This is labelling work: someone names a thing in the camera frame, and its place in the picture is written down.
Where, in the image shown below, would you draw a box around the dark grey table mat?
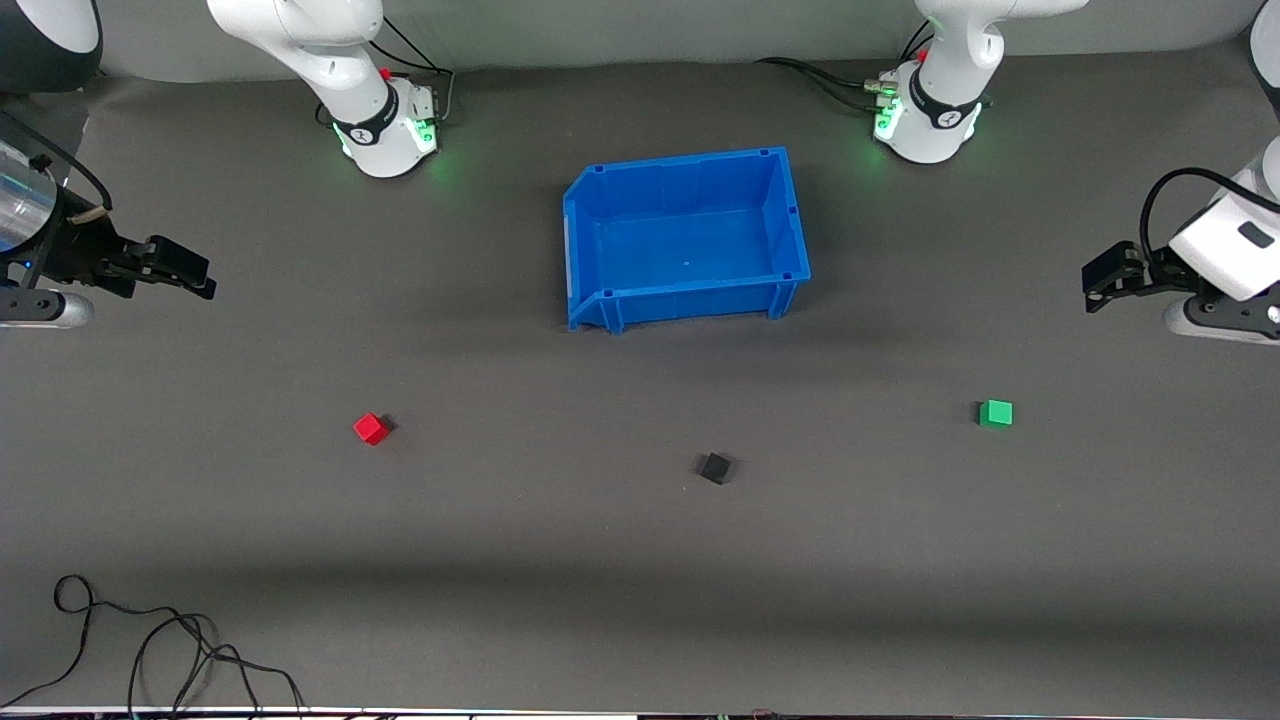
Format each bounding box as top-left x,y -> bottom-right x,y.
0,38 -> 1280,713

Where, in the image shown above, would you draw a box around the blue plastic storage bin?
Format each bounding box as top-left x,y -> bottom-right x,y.
562,146 -> 812,335

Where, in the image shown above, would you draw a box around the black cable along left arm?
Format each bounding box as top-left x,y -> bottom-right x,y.
1140,167 -> 1280,291

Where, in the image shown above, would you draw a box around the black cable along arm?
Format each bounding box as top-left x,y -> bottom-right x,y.
0,108 -> 114,213
1140,167 -> 1280,291

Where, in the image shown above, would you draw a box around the black cable along right arm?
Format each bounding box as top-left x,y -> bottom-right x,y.
0,108 -> 114,213

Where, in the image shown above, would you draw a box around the black right arm base cables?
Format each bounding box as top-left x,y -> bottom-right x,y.
315,15 -> 457,128

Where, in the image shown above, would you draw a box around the black arm base cables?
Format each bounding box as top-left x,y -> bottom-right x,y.
315,15 -> 457,128
755,20 -> 936,116

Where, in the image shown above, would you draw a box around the black left arm base cables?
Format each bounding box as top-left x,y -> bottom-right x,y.
755,20 -> 936,116

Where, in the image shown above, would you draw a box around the loose thin black cable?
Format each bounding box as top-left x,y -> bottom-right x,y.
0,574 -> 306,715

